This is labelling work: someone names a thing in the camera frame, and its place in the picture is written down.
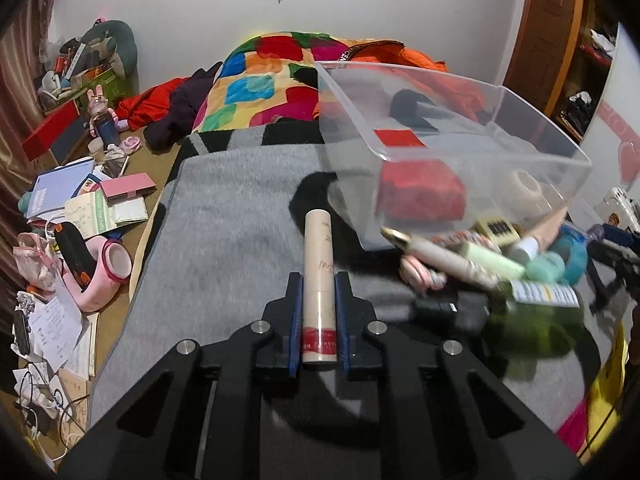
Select beige cosmetic tube red label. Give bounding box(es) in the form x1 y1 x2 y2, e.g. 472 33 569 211
302 209 337 364

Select mint green case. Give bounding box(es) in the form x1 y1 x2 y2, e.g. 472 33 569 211
524 252 566 284

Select green glass spray bottle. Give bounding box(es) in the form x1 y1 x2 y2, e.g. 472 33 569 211
414 278 586 359

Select mahjong tile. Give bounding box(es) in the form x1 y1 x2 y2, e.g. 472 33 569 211
474 217 521 248

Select white tape roll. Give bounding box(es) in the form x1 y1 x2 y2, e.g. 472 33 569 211
502 169 548 218

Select pale green tube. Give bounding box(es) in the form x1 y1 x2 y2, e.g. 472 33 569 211
454 242 526 280

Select white pen gold tip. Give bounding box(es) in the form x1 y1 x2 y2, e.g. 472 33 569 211
381 228 500 294

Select red foil pouch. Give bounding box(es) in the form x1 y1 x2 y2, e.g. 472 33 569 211
374 129 466 222

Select clear plastic storage box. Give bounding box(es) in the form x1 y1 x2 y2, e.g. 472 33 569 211
317 61 591 250

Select purple lipstick tube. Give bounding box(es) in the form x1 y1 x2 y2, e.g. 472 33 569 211
587 224 612 242

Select teal washi tape roll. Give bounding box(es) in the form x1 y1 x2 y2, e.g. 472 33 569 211
548 222 589 286

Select white wardrobe door hearts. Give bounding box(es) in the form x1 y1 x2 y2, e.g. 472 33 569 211
580 26 640 206

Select pink flat box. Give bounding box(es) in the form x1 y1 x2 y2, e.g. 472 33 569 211
101 172 156 200

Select colourful patchwork quilt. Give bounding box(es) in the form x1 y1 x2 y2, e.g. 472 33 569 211
192 30 402 134

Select wooden shelf unit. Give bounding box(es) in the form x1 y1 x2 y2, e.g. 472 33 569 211
552 0 618 143

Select dark purple garment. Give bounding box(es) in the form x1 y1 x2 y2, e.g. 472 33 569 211
143 62 222 153

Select wooden door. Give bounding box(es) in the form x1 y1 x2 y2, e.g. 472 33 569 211
504 0 585 116

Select red clothing pile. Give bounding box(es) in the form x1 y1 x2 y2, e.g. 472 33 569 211
115 78 186 131

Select orange down jacket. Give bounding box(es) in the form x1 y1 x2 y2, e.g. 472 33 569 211
340 39 448 73

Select pink rabbit figure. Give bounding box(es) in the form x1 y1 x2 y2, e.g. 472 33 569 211
87 84 120 148

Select blue notebook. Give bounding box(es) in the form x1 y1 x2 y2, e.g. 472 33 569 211
26 157 94 219

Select green cardboard box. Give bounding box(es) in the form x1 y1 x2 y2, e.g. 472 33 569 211
38 68 134 112

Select red gift box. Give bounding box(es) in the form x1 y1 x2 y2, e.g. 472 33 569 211
22 100 79 162

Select green neck pillow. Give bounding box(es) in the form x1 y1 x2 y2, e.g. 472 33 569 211
80 20 138 79

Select striped curtain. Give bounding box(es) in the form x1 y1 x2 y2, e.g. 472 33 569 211
0 0 61 241

